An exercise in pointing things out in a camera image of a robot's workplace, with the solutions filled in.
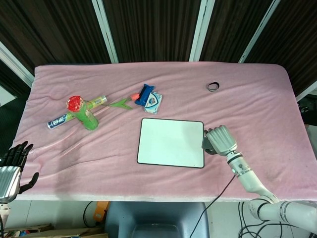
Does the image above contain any artificial orange tulip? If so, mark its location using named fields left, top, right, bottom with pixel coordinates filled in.
left=100, top=93, right=139, bottom=111

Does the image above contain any blue plastic package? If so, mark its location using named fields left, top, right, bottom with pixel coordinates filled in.
left=135, top=83, right=156, bottom=106

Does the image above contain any green can with red lid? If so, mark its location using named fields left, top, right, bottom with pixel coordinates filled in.
left=65, top=95, right=100, bottom=131

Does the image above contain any pink table cloth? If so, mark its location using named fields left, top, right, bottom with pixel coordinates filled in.
left=16, top=61, right=317, bottom=202

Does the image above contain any white blue soap box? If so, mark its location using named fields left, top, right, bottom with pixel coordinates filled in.
left=143, top=91, right=163, bottom=115

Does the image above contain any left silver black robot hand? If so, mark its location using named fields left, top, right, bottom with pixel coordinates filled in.
left=0, top=140, right=40, bottom=204

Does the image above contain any black equipment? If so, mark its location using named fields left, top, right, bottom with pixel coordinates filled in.
left=298, top=96, right=317, bottom=127

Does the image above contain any black looped cable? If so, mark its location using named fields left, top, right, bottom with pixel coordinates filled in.
left=83, top=201, right=96, bottom=228

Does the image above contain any white rectangular board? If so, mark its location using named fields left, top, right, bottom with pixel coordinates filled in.
left=136, top=117, right=205, bottom=169

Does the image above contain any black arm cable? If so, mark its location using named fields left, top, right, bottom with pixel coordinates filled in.
left=189, top=173, right=236, bottom=238

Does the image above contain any orange object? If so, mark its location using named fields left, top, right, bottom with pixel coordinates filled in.
left=93, top=201, right=109, bottom=221

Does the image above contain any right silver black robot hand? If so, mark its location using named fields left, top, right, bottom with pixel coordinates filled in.
left=203, top=125, right=238, bottom=157

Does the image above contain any black ring band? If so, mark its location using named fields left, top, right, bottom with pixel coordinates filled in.
left=206, top=81, right=220, bottom=92

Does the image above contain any white partition post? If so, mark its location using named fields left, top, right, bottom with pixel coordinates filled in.
left=238, top=0, right=282, bottom=64
left=91, top=0, right=119, bottom=64
left=0, top=41, right=35, bottom=88
left=296, top=80, right=317, bottom=102
left=188, top=0, right=215, bottom=62

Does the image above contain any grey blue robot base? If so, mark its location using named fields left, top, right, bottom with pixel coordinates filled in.
left=105, top=201, right=210, bottom=238

